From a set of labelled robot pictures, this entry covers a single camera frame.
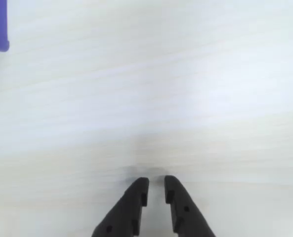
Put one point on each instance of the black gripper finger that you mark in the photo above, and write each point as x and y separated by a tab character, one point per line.
126	207
185	217

